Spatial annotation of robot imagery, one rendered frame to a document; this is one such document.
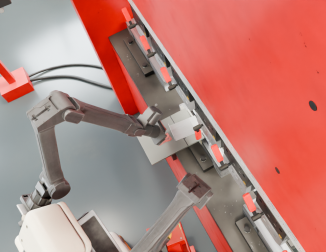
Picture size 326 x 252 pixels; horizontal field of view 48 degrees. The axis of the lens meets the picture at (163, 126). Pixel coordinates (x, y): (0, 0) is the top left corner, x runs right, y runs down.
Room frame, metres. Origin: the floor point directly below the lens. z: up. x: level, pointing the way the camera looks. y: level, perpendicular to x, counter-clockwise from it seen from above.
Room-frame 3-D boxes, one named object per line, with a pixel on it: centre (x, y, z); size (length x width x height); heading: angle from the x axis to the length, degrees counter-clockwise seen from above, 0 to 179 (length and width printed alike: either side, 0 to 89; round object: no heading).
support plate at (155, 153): (0.81, -0.01, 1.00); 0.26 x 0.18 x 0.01; 101
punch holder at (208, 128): (0.66, -0.19, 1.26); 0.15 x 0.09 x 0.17; 11
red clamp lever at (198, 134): (0.67, -0.13, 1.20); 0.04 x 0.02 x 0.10; 101
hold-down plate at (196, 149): (0.78, -0.11, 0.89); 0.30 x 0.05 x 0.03; 11
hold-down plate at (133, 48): (1.41, 0.01, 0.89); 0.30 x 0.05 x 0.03; 11
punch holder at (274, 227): (0.27, -0.27, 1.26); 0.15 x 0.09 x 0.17; 11
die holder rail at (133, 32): (1.37, -0.05, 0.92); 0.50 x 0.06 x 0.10; 11
